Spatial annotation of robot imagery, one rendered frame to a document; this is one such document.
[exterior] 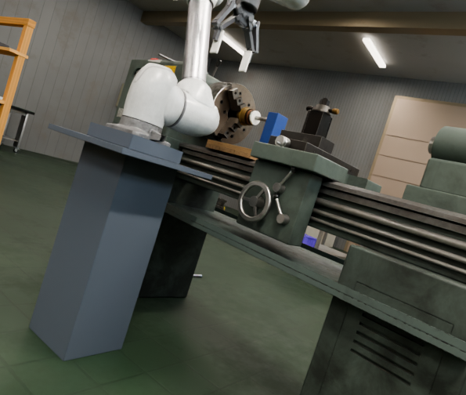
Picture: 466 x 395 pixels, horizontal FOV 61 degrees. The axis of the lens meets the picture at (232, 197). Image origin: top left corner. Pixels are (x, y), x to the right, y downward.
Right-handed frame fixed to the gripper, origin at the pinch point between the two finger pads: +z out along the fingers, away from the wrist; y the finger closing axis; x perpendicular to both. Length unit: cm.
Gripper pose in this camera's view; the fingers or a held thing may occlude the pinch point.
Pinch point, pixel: (229, 59)
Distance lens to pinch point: 131.4
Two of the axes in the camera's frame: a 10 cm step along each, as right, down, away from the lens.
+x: 7.0, 2.6, -6.7
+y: -6.5, -1.7, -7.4
